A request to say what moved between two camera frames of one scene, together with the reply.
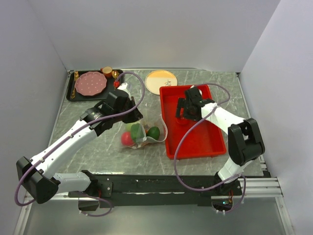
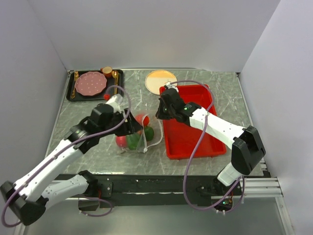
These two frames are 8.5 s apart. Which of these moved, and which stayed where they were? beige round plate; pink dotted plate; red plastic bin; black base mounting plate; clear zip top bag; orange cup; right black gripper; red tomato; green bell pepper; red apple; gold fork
Moved: right black gripper; red tomato; red apple; clear zip top bag; green bell pepper
Stayed: gold fork; pink dotted plate; orange cup; red plastic bin; black base mounting plate; beige round plate
